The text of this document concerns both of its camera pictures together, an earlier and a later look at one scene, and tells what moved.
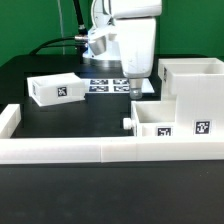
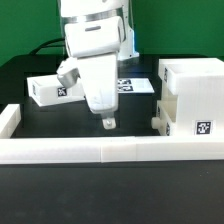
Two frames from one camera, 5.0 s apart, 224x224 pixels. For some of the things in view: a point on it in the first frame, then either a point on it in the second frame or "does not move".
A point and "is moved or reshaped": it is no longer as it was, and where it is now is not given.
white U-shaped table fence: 113,149 does not move
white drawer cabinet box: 197,86 does not move
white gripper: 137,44 → 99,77
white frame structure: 153,118 is moved or reshaped
